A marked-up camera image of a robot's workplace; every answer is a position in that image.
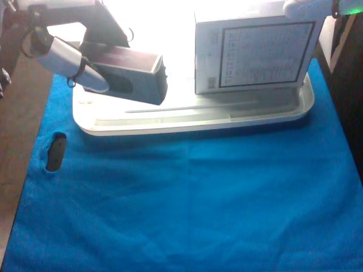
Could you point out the small black oval object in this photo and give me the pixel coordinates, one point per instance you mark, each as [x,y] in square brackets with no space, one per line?
[56,154]

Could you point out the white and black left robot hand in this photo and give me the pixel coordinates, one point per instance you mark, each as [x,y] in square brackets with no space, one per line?
[65,61]

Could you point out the large white printed box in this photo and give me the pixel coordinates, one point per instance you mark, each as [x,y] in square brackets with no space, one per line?
[255,56]

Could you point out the light wooden bar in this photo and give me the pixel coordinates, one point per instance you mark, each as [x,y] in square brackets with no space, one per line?
[343,42]

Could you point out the small purple grey box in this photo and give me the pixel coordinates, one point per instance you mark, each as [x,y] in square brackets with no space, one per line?
[136,82]

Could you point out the blue table cloth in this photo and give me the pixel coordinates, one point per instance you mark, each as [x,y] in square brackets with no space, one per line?
[184,204]

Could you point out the white plastic lid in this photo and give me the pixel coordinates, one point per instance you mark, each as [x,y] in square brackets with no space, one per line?
[198,119]

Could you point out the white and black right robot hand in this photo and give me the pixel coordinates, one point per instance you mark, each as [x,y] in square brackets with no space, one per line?
[297,7]

